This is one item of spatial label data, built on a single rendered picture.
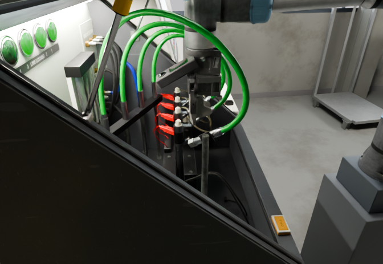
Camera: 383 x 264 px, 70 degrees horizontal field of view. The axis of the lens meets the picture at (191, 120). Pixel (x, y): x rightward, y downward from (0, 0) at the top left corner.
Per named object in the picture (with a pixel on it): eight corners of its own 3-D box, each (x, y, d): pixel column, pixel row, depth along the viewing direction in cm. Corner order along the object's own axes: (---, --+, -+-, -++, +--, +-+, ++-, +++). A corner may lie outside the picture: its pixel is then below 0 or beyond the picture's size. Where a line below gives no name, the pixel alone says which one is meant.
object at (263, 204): (290, 301, 66) (303, 260, 59) (273, 303, 66) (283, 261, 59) (237, 153, 121) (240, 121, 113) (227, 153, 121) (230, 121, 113)
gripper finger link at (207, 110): (212, 129, 74) (213, 98, 70) (190, 129, 74) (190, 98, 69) (210, 123, 77) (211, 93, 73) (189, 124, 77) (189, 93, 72)
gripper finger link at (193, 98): (196, 116, 70) (196, 84, 66) (190, 116, 70) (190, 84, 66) (195, 108, 75) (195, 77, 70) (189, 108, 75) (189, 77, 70)
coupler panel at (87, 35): (106, 118, 94) (90, 24, 79) (96, 119, 94) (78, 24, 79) (113, 102, 105) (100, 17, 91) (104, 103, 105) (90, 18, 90)
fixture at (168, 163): (196, 211, 86) (196, 173, 79) (164, 212, 86) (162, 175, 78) (190, 150, 116) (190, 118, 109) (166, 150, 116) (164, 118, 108)
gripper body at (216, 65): (220, 99, 69) (223, 51, 64) (186, 100, 69) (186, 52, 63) (216, 88, 76) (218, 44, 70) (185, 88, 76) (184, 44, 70)
